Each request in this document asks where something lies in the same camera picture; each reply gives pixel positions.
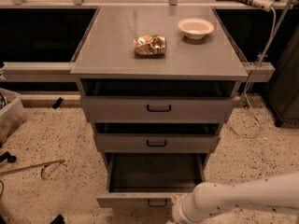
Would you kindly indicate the white paper bowl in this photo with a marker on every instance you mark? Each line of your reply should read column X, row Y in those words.
column 195, row 29

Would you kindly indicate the wooden stick on floor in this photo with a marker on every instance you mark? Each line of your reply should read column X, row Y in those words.
column 30, row 167

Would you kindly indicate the grey middle drawer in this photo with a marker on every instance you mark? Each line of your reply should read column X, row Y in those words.
column 156, row 137

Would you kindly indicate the grey drawer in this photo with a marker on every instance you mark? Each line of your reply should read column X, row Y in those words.
column 147, row 180
column 146, row 100
column 156, row 137

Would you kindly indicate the grey top drawer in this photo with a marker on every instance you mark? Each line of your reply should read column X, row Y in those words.
column 146, row 100

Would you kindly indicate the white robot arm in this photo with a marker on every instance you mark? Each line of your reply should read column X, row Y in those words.
column 278, row 194

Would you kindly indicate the aluminium frame rail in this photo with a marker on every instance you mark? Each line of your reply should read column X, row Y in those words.
column 37, row 72

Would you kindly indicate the crushed golden foil bag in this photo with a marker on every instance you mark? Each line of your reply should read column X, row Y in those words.
column 150, row 45

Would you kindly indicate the grey bottom drawer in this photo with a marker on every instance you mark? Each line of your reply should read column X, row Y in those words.
column 147, row 180

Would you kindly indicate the dark cabinet at right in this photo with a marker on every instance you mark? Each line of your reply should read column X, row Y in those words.
column 282, row 91

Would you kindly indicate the grey metal drawer cabinet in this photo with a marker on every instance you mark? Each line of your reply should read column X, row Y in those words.
column 108, row 51

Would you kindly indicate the small black floor block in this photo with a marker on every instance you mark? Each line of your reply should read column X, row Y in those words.
column 57, row 103

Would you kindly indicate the clear plastic storage bin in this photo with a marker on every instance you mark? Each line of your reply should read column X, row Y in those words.
column 12, row 113

